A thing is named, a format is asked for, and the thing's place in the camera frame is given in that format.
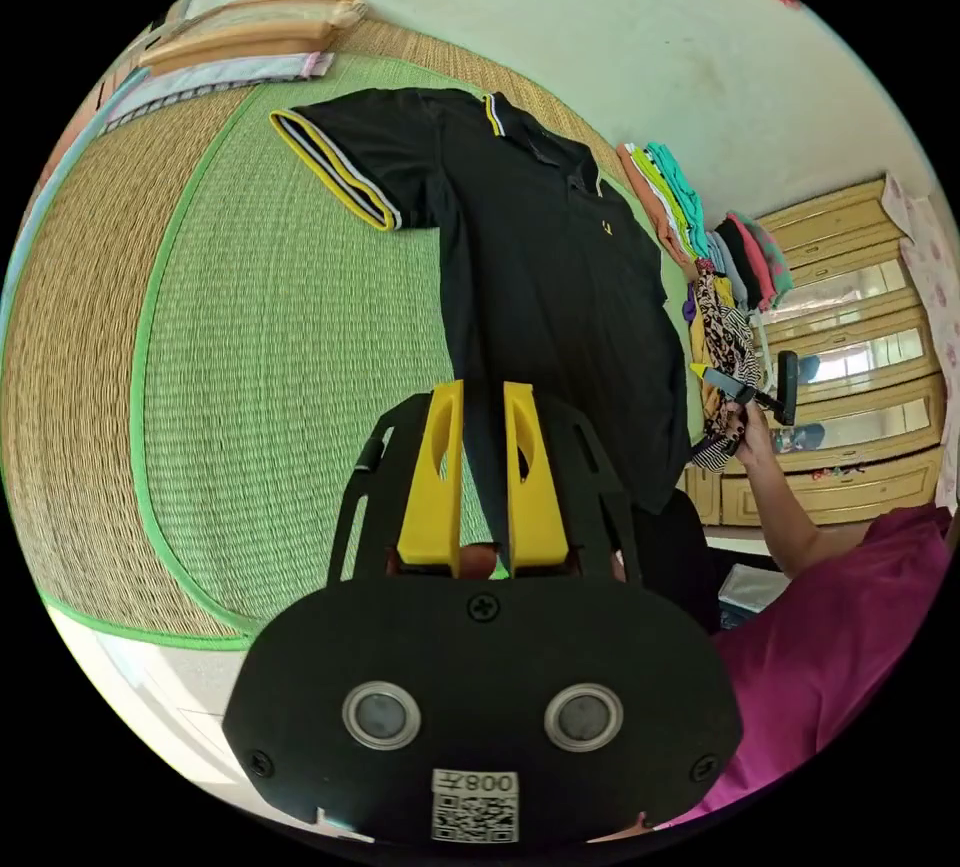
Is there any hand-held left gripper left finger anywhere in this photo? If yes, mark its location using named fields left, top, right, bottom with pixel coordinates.
left=396, top=379, right=466, bottom=578

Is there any person's right hand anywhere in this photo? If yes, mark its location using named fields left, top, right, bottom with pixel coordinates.
left=721, top=400, right=775, bottom=469

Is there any person's body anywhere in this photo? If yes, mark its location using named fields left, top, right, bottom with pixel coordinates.
left=653, top=503, right=958, bottom=832

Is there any bed with green woven mat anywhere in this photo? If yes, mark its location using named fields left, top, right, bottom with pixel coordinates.
left=0, top=19, right=706, bottom=652

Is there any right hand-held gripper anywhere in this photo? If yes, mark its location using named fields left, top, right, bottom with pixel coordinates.
left=689, top=359, right=781, bottom=412

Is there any yellow wooden cupboard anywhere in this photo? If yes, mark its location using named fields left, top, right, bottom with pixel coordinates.
left=680, top=175, right=948, bottom=528

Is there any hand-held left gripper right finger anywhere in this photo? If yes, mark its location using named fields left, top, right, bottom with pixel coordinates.
left=502, top=380, right=569, bottom=578

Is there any black short sleeve polo shirt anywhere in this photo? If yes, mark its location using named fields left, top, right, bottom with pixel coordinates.
left=269, top=86, right=695, bottom=517

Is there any pile of clothes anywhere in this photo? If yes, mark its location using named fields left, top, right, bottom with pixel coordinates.
left=617, top=140, right=796, bottom=472

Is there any person's right forearm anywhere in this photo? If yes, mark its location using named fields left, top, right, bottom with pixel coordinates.
left=737, top=440, right=875, bottom=580

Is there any folded pale striped blanket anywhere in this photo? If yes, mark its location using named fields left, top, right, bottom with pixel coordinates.
left=103, top=51, right=337, bottom=135

